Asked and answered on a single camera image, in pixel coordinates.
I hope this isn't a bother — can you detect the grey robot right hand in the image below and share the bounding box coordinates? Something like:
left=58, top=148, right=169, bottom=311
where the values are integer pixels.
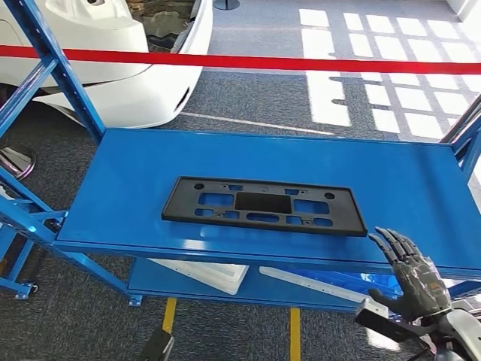
left=368, top=226, right=452, bottom=323

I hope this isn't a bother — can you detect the black plastic license plate bracket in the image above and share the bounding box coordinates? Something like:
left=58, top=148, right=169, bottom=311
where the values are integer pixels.
left=161, top=176, right=368, bottom=238

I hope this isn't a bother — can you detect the white plastic tray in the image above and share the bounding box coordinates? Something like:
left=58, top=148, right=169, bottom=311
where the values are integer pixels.
left=148, top=258, right=250, bottom=296

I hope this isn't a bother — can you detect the red barrier belt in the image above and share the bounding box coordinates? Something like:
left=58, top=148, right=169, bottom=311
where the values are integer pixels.
left=0, top=44, right=481, bottom=76

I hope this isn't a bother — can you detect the black robot body plate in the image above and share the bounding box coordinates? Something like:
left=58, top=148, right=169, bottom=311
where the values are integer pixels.
left=139, top=326, right=175, bottom=361

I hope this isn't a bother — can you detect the white car body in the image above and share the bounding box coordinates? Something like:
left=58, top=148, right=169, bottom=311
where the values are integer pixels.
left=0, top=0, right=214, bottom=129

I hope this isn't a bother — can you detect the chrome stanchion base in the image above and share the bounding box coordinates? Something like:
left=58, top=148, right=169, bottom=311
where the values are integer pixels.
left=0, top=144, right=38, bottom=182

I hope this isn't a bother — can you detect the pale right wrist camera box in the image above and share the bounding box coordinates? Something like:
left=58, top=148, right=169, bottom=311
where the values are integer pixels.
left=354, top=298, right=418, bottom=344

